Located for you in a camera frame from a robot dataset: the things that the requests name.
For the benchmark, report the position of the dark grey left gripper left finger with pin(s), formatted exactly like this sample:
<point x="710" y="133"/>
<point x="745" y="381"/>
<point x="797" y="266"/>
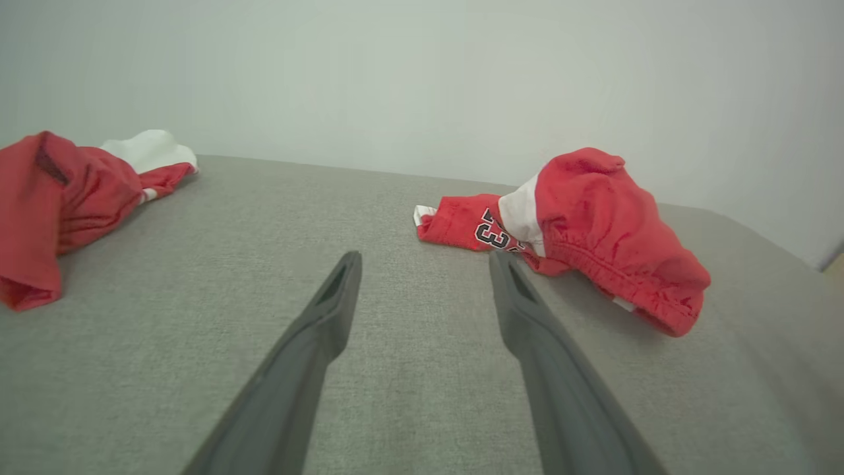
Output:
<point x="297" y="369"/>

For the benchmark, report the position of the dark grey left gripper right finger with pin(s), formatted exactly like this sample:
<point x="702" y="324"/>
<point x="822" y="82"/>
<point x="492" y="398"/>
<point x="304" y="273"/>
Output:
<point x="554" y="382"/>

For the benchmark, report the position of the red shorts with white trim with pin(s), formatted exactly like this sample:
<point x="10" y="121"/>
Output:
<point x="606" y="224"/>

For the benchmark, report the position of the red and white jersey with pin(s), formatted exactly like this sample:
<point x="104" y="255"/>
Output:
<point x="72" y="198"/>

